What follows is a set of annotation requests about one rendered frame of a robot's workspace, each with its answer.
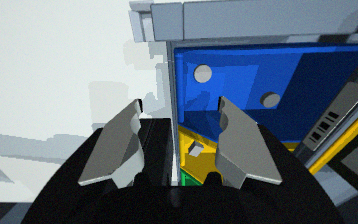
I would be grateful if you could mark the yellow flat bar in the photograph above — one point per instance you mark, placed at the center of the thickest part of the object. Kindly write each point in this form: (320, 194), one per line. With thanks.
(335, 147)

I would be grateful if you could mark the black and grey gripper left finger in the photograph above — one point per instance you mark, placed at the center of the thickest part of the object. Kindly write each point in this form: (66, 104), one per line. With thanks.
(108, 160)

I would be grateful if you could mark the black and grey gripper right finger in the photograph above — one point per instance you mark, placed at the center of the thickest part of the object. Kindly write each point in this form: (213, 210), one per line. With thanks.
(252, 159)

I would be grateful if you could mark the yellow open bin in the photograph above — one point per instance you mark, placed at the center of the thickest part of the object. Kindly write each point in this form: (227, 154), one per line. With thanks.
(200, 166)

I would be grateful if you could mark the green open bin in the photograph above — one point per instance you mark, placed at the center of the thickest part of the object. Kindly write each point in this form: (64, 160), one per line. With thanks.
(188, 180)

